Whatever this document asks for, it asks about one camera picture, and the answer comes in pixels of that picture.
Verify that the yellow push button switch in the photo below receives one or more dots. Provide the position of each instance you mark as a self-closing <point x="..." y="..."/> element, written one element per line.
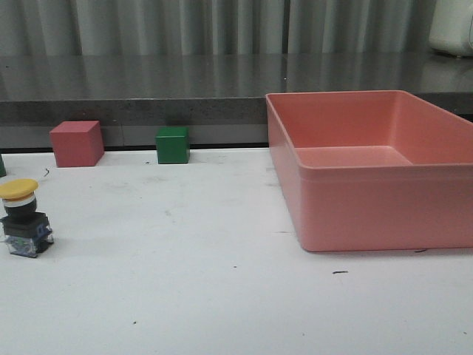
<point x="27" y="231"/>

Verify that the green cube block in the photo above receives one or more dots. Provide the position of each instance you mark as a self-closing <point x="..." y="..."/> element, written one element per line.
<point x="172" y="143"/>

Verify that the grey counter shelf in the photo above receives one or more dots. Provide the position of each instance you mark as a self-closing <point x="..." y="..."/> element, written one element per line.
<point x="220" y="98"/>

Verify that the pink plastic bin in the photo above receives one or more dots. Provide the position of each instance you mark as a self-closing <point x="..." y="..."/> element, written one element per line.
<point x="372" y="170"/>

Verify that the pink cube block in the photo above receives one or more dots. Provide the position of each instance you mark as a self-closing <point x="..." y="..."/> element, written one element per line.
<point x="77" y="143"/>

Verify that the green block at left edge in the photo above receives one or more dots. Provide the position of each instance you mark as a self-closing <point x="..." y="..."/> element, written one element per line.
<point x="2" y="168"/>

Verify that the white appliance in background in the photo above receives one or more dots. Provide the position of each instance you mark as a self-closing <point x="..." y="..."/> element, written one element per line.
<point x="451" y="28"/>

